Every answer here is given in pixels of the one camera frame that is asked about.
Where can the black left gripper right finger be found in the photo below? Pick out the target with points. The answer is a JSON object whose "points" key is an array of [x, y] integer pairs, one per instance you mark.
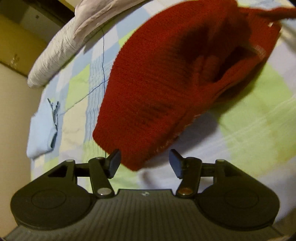
{"points": [[190, 170]]}

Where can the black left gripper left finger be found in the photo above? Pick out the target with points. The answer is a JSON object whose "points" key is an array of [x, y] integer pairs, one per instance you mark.
{"points": [[99, 170]]}

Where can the red knitted sweater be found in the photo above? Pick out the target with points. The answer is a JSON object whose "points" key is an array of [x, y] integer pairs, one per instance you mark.
{"points": [[175, 67]]}

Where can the light blue folded garment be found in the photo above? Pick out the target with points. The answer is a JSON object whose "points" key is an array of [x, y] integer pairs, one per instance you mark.
{"points": [[43, 129]]}

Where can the checkered bed sheet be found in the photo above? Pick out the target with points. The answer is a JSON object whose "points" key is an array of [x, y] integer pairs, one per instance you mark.
{"points": [[255, 131]]}

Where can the white striped pillow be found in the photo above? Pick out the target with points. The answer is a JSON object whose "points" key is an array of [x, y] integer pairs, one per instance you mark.
{"points": [[62, 47]]}

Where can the pink folded blanket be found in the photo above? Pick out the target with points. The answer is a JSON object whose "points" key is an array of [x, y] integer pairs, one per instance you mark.
{"points": [[90, 14]]}

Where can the wooden door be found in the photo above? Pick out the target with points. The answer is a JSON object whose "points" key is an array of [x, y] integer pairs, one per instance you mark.
{"points": [[25, 33]]}

